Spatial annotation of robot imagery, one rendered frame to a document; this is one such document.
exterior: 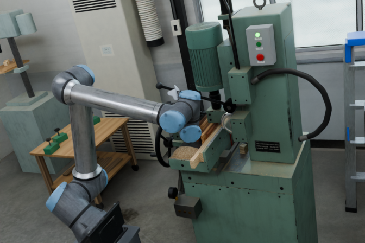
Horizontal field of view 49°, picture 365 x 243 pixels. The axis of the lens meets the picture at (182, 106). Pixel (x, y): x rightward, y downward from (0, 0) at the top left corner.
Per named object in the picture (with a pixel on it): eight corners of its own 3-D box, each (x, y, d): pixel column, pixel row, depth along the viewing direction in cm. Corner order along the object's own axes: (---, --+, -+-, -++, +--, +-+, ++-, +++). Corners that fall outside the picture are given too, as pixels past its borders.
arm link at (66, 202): (64, 232, 195) (37, 209, 196) (85, 211, 209) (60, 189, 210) (75, 217, 187) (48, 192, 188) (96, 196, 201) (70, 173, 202)
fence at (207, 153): (244, 107, 233) (243, 98, 231) (246, 107, 232) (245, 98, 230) (203, 161, 185) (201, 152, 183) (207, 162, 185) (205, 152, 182)
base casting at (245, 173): (214, 140, 243) (211, 126, 240) (310, 145, 216) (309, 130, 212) (182, 181, 208) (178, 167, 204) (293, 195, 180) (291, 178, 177)
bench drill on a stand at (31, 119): (48, 148, 452) (-3, 10, 392) (92, 149, 426) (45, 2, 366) (18, 171, 412) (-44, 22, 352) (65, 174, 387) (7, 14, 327)
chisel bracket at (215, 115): (213, 119, 214) (210, 105, 210) (237, 120, 207) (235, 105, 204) (207, 126, 208) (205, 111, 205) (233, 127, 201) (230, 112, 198)
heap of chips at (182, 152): (178, 148, 202) (176, 142, 201) (202, 150, 195) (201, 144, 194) (170, 158, 195) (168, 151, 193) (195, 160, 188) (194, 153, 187)
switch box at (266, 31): (254, 61, 173) (249, 25, 167) (277, 60, 168) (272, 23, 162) (250, 66, 168) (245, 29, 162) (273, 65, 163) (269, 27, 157)
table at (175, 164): (201, 115, 249) (200, 106, 247) (247, 116, 235) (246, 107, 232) (153, 167, 201) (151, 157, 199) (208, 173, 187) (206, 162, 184)
